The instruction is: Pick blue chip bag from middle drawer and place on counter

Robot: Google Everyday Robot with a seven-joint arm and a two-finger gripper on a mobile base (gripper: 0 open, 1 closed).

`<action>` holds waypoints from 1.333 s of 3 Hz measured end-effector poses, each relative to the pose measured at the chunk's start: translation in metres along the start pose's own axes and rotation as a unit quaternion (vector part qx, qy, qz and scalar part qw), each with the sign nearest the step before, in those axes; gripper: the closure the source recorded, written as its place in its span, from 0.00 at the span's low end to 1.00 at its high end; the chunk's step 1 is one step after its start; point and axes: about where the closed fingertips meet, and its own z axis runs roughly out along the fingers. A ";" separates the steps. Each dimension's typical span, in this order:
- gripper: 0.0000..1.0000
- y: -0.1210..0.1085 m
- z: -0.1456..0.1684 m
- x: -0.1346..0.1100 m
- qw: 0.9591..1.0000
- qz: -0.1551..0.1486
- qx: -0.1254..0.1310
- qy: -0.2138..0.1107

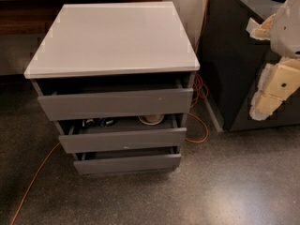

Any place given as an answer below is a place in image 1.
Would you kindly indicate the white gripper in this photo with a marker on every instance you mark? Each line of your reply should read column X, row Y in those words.
column 287, row 32

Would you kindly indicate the blue chip bag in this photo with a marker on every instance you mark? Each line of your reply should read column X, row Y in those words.
column 98, row 122

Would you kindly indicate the grey drawer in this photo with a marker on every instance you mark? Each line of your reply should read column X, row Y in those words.
column 137, row 160
column 116, row 104
column 128, row 133

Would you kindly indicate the grey bottom drawer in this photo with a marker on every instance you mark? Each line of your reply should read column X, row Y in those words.
column 137, row 160

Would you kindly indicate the grey drawer cabinet white top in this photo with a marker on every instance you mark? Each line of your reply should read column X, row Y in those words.
column 119, row 47

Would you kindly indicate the grey top drawer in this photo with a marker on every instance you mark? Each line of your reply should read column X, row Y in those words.
column 116, row 104

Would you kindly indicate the white label on bin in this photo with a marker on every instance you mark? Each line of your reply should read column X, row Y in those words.
column 251, row 25

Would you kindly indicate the black trash bin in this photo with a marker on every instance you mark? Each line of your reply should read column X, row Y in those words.
column 232, row 62

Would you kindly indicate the white bowl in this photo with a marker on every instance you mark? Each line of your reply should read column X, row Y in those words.
column 151, row 120

